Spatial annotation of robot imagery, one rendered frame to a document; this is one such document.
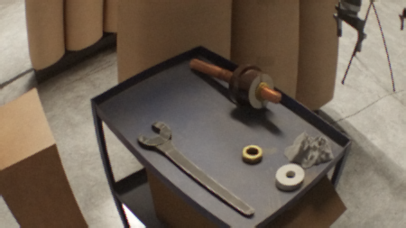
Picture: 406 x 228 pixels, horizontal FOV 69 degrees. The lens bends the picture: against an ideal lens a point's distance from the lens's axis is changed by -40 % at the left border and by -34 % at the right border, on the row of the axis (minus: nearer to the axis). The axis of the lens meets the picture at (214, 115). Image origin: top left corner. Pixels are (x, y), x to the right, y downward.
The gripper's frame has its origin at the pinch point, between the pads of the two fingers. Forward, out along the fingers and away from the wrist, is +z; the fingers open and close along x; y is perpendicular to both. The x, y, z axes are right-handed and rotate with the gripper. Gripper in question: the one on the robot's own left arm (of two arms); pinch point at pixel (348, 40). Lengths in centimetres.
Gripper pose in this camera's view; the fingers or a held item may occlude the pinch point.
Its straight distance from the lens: 158.0
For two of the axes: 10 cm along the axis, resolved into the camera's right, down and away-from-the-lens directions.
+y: 8.8, -2.7, 3.9
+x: -4.7, -5.4, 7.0
